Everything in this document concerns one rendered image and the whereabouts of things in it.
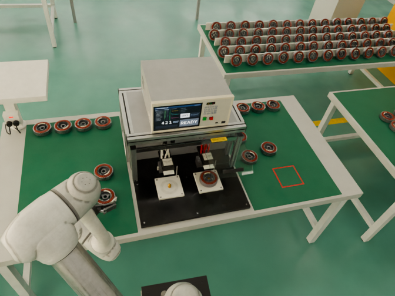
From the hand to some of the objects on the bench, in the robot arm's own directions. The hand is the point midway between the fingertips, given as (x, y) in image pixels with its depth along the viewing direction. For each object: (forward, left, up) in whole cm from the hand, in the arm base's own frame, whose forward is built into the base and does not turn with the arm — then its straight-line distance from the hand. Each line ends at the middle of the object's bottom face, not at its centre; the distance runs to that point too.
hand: (104, 197), depth 185 cm
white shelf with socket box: (+45, +54, -6) cm, 71 cm away
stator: (0, 0, -2) cm, 2 cm away
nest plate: (+15, -59, -1) cm, 61 cm away
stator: (+15, -59, 0) cm, 61 cm away
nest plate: (+9, -36, -1) cm, 37 cm away
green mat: (+18, +21, -4) cm, 28 cm away
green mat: (+50, -104, -6) cm, 116 cm away
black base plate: (+13, -47, -3) cm, 49 cm away
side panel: (+42, -6, -5) cm, 43 cm away
